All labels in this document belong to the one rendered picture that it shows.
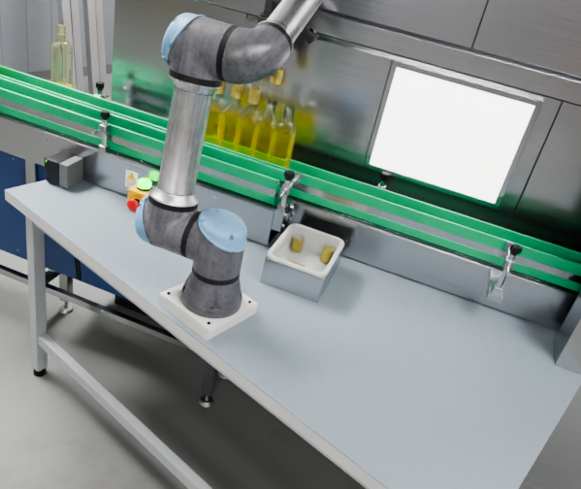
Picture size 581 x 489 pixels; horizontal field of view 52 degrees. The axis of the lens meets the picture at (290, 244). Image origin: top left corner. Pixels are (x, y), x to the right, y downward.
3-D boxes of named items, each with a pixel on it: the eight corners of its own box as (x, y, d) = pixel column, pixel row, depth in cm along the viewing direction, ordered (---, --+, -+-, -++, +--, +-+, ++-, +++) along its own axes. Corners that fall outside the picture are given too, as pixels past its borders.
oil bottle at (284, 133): (285, 184, 192) (299, 121, 181) (279, 190, 187) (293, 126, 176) (269, 179, 193) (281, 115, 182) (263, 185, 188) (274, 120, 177)
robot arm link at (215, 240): (228, 287, 138) (237, 237, 132) (177, 267, 141) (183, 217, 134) (248, 264, 149) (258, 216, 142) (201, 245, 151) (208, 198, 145)
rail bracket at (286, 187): (298, 198, 184) (306, 161, 178) (279, 219, 170) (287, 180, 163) (289, 195, 185) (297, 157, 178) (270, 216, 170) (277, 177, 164)
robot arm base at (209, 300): (209, 326, 140) (215, 292, 136) (168, 294, 148) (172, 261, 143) (253, 304, 151) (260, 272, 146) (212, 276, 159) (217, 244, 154)
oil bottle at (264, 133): (269, 179, 193) (280, 115, 182) (262, 185, 188) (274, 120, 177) (252, 174, 194) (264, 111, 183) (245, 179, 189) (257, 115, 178)
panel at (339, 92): (498, 206, 184) (542, 99, 167) (498, 210, 182) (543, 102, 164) (232, 121, 201) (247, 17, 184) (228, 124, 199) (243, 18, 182)
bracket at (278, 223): (292, 220, 186) (297, 200, 182) (281, 233, 178) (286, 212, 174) (281, 216, 187) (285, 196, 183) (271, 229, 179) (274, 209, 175)
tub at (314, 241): (339, 264, 181) (346, 240, 177) (318, 302, 162) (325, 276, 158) (286, 244, 184) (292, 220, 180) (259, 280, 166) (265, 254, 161)
